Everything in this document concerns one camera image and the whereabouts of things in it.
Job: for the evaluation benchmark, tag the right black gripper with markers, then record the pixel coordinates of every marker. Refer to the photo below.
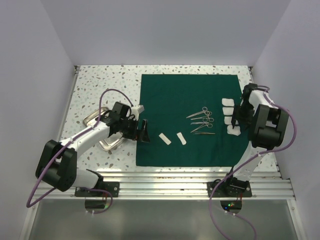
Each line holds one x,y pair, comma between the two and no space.
246,121

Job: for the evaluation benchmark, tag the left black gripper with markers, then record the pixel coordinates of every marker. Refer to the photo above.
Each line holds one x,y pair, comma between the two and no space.
133,135

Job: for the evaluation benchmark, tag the white gauze pad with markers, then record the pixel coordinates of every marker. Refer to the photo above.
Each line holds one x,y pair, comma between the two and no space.
228,111
228,120
228,102
236,131

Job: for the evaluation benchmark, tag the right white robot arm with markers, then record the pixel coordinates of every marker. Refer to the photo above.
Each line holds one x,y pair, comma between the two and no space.
266,124

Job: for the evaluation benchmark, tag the green surgical drape cloth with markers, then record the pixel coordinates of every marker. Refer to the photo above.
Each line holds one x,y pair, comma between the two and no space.
168,99

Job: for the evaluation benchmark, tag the left white paper strip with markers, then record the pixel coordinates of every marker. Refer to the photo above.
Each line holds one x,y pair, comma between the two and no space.
164,139

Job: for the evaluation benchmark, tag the white paper strip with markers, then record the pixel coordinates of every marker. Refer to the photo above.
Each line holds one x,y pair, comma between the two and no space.
181,138
164,139

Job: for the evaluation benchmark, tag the long steel scissors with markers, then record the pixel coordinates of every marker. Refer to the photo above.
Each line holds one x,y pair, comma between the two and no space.
203,128

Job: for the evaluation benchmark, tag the curved steel forceps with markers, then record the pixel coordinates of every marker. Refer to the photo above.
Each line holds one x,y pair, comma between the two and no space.
202,121

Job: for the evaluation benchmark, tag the top steel scissors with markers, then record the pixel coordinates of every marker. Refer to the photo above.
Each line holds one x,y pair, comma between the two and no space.
203,111

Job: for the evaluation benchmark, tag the right white paper strip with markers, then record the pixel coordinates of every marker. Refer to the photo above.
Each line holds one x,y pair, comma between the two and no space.
181,138

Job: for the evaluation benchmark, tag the stainless steel tray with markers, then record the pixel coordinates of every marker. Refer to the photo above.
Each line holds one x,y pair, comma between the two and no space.
106,144

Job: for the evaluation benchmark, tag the steel tweezers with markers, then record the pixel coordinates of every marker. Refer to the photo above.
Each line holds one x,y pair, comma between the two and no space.
204,133

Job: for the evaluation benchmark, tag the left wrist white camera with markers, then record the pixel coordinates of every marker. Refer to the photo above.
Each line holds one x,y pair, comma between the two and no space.
137,110

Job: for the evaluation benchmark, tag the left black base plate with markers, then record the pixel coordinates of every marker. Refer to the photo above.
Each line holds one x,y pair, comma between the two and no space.
102,189

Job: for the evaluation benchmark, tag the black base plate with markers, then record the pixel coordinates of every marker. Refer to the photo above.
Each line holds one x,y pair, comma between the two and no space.
102,189
220,188

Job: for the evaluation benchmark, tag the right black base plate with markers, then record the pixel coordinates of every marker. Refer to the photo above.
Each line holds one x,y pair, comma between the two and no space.
220,188

